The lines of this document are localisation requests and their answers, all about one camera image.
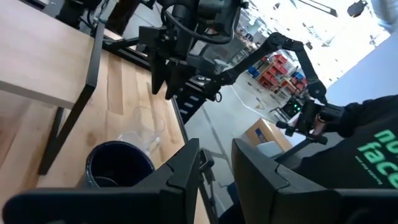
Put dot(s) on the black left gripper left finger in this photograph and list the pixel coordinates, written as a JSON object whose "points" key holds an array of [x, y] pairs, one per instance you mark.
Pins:
{"points": [[130, 205]]}

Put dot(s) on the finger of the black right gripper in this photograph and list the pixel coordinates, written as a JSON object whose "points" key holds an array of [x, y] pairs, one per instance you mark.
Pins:
{"points": [[175, 79], [158, 71]]}

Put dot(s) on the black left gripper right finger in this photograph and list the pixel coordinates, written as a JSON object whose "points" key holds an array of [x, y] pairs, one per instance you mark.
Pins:
{"points": [[280, 199]]}

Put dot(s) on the dark blue mug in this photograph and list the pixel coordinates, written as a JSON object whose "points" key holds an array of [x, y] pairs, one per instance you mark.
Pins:
{"points": [[118, 161]]}

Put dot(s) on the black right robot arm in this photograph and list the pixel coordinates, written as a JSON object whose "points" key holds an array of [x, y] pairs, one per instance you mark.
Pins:
{"points": [[214, 15]]}

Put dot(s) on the cardboard box with blue label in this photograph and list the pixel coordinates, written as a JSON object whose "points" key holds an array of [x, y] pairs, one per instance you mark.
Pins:
{"points": [[270, 130]]}

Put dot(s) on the person's hand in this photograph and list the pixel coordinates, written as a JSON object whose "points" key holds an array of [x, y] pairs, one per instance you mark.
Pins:
{"points": [[318, 124]]}

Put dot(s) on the red storage shelving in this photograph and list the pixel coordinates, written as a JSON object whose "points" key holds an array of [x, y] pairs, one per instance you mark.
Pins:
{"points": [[275, 70]]}

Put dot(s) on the person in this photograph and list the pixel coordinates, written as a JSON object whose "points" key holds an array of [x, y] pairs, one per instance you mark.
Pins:
{"points": [[373, 124]]}

